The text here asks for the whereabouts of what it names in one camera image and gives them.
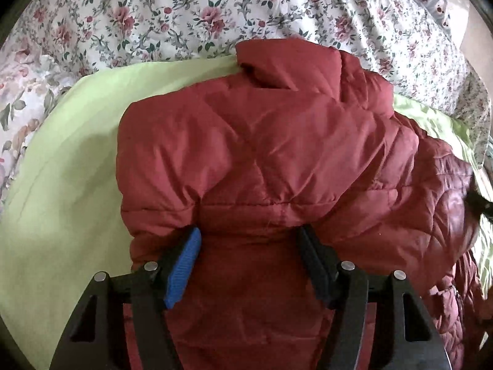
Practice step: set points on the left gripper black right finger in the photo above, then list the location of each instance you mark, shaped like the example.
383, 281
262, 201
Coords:
377, 320

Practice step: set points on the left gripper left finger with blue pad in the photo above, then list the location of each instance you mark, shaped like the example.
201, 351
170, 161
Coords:
95, 336

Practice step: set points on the red quilted puffer jacket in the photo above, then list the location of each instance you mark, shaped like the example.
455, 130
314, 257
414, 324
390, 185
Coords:
302, 134

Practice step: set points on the light green bed sheet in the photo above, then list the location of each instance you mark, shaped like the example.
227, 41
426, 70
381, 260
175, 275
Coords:
63, 217

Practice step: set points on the large-flower pastel quilt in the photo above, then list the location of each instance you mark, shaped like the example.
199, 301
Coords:
32, 84

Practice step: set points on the rose floral white duvet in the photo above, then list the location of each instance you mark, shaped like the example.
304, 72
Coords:
395, 38

